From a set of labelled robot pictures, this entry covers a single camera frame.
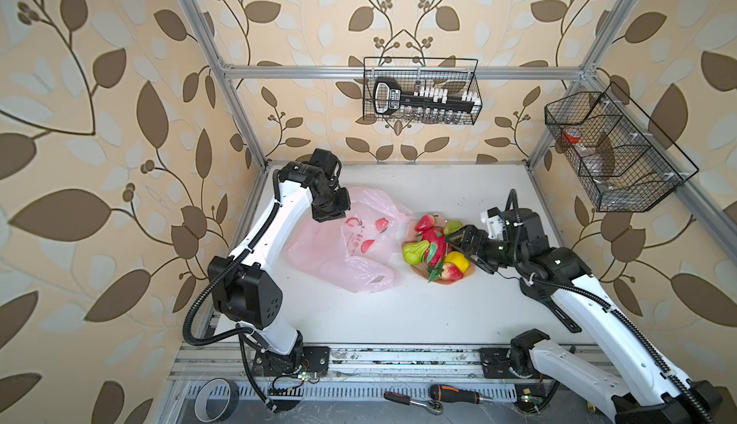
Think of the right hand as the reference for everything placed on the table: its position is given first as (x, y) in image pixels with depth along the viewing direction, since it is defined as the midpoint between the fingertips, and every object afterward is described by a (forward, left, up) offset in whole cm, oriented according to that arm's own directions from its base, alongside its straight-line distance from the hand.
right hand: (453, 247), depth 73 cm
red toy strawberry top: (+16, +4, -13) cm, 21 cm away
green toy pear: (+4, +9, -11) cm, 15 cm away
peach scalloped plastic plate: (+1, +7, -16) cm, 18 cm away
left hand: (+12, +29, +1) cm, 32 cm away
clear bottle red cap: (+27, -37, +13) cm, 48 cm away
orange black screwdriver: (-30, +4, -18) cm, 35 cm away
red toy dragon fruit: (+6, +2, -11) cm, 13 cm away
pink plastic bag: (+11, +27, -21) cm, 36 cm away
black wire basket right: (+15, -45, +13) cm, 50 cm away
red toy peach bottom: (-2, -1, -12) cm, 12 cm away
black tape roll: (-27, +65, -20) cm, 73 cm away
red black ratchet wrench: (-32, +8, -18) cm, 38 cm away
